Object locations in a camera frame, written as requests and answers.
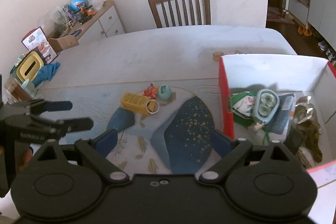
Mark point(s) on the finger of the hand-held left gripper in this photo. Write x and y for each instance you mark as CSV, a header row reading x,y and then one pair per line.
x,y
57,106
76,124

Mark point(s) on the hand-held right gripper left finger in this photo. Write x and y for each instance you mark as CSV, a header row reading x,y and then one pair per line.
x,y
107,140

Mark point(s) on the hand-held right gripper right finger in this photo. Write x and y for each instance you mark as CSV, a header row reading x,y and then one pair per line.
x,y
220,143

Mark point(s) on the green white printed packet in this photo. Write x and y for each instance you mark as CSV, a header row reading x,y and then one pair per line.
x,y
244,106

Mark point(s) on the red and white cardboard box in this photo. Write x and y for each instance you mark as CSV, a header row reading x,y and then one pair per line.
x,y
225,98

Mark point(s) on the blue packet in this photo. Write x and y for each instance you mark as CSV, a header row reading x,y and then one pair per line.
x,y
284,111

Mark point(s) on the clear bag of black contents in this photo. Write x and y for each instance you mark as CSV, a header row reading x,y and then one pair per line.
x,y
292,142

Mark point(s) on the foil bag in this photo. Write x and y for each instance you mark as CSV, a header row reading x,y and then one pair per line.
x,y
302,111

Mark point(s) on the brown fuzzy plush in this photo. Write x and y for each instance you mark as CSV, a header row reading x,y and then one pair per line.
x,y
313,137

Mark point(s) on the teal cup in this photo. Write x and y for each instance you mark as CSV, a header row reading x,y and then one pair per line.
x,y
27,87

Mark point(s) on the blue cloth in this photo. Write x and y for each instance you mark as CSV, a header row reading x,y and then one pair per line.
x,y
47,71

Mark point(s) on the small beige wooden piece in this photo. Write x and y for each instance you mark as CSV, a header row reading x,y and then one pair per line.
x,y
256,127

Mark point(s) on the blue printed table mat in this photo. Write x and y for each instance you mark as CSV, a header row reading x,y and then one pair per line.
x,y
183,121

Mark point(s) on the brown jar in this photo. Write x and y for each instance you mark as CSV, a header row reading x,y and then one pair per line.
x,y
13,88

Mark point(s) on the yellow plastic box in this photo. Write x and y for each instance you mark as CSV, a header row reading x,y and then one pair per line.
x,y
132,103

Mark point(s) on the yellow and teal tissue box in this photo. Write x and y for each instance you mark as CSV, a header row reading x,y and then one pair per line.
x,y
29,66

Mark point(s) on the orange toy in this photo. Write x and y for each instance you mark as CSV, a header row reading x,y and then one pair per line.
x,y
151,91

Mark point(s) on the red printed carton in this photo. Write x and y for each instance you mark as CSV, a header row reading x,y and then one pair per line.
x,y
36,39

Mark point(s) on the teal egg-shaped toy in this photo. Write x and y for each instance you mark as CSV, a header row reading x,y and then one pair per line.
x,y
165,94

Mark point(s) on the clear bag of plants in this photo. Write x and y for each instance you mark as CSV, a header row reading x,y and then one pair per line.
x,y
59,26

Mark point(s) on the small wooden round piece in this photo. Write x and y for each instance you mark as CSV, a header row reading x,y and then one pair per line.
x,y
217,55

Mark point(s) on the white sideboard with wooden top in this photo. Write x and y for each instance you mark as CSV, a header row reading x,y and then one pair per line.
x,y
110,19

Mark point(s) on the blue globe toy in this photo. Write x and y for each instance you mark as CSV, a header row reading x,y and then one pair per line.
x,y
78,2

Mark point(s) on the patterned rug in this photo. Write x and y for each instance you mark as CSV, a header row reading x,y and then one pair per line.
x,y
279,16

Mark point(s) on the orange slipper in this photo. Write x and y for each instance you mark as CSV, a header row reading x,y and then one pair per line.
x,y
307,33
302,29

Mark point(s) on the pair of light shoes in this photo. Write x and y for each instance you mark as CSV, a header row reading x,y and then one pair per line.
x,y
326,49

